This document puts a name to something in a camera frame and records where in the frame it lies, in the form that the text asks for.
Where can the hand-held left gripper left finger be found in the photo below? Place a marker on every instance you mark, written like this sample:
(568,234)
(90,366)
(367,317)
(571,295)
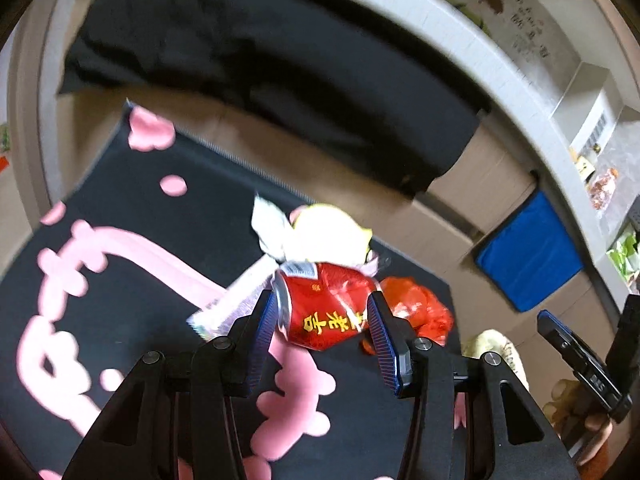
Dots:
(265,330)

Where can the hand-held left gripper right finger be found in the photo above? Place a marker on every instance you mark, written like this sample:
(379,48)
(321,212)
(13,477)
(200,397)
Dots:
(385,345)

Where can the white counter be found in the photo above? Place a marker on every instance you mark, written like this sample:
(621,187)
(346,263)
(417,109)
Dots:
(450,15)

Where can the black hanging cloth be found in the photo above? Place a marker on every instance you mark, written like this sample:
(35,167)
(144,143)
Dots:
(275,70)

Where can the silver strip wrapper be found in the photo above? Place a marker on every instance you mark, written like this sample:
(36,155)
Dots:
(225,310)

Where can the blue towel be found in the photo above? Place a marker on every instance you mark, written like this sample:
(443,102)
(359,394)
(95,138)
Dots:
(530,252)

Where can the white vented pipe cover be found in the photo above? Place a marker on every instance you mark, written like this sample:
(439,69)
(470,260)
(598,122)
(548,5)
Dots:
(590,110)

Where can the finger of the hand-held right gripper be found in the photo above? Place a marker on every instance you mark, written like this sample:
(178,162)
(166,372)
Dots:
(557,332)

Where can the small white tissue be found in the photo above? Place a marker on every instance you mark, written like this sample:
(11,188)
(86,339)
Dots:
(270,225)

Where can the orange drink bottle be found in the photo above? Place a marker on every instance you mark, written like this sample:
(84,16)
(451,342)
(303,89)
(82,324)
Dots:
(604,189)

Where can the cartoon wall sticker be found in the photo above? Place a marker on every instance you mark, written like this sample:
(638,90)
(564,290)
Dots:
(520,25)

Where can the red plastic bag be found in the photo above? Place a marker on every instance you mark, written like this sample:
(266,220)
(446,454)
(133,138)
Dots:
(425,310)

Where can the purple ribbon wrapper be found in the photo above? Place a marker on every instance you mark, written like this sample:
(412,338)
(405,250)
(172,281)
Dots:
(379,262)

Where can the crushed red drink can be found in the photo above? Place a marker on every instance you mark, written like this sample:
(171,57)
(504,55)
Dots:
(325,305)

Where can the black blanket with pink print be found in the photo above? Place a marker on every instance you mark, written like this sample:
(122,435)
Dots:
(125,270)

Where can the person's right hand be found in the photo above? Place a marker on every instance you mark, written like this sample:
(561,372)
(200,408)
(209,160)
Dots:
(597,425)

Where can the green plastic bag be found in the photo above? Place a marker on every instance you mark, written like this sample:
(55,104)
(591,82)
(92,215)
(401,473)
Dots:
(624,255)

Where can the pale yellow plastic bag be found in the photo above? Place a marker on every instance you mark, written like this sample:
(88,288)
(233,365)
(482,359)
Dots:
(330,232)

